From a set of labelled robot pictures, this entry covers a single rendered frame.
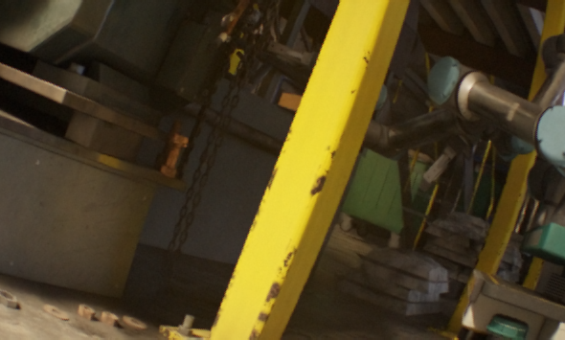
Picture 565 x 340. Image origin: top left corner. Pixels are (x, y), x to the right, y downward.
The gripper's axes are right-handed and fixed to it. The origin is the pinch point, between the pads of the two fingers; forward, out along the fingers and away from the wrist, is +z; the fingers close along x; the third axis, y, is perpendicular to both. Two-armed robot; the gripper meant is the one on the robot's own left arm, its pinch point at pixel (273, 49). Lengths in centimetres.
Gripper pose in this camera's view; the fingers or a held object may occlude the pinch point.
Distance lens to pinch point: 185.2
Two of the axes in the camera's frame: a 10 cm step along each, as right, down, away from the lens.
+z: -8.9, -3.6, -2.7
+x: 2.6, 0.8, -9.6
